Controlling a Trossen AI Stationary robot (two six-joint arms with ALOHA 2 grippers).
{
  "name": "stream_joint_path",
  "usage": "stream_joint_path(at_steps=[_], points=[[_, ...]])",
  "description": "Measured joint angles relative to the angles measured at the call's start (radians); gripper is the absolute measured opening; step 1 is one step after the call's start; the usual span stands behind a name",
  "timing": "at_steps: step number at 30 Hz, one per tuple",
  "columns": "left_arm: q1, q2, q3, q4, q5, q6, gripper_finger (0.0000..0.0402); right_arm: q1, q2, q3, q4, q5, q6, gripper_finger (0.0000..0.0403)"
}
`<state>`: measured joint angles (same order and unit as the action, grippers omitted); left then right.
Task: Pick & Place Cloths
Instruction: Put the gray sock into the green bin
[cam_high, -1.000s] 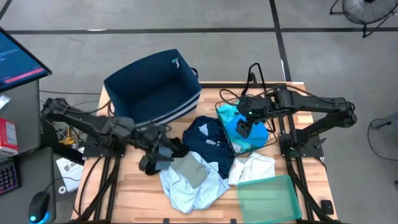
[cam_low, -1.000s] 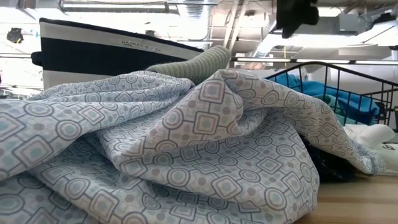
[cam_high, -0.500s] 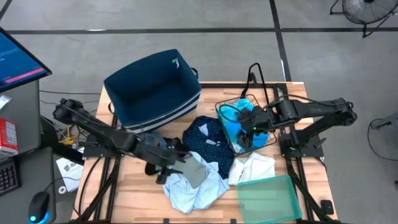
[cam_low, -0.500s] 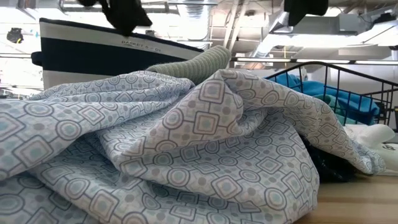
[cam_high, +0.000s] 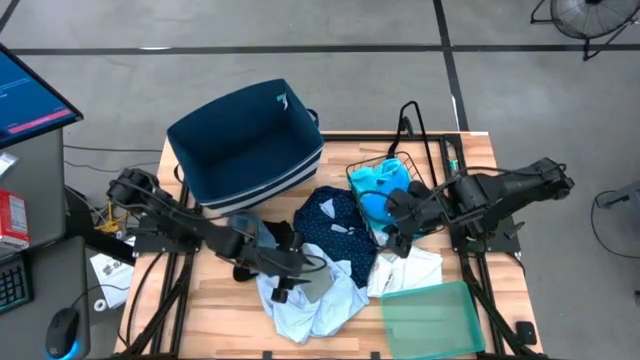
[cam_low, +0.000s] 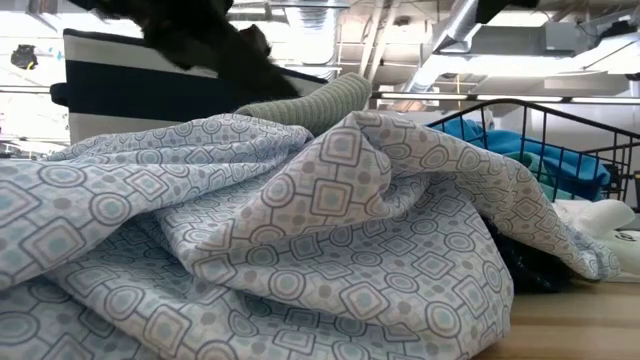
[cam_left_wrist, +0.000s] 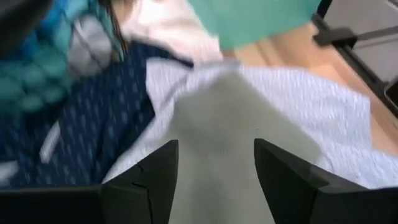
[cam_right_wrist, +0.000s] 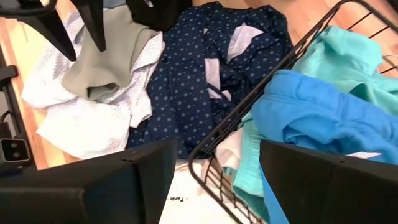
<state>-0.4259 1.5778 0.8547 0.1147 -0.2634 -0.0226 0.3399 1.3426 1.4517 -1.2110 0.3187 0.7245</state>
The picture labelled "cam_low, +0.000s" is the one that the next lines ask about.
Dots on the blue cloth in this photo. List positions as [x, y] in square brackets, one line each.
[520, 142]

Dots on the pale geometric patterned cloth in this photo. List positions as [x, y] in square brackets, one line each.
[250, 225]

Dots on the black ceiling device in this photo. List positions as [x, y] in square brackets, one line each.
[24, 56]

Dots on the grey ribbed knit cloth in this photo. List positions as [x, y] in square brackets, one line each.
[320, 105]

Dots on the navy dotted cloth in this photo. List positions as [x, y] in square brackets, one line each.
[525, 265]

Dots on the silver ventilation duct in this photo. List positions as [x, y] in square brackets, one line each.
[450, 35]

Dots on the navy white striped fabric basket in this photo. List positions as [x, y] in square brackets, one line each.
[125, 90]

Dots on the white cloth with black print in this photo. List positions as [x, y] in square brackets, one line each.
[595, 215]

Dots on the ceiling light strip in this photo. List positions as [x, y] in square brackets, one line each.
[425, 96]

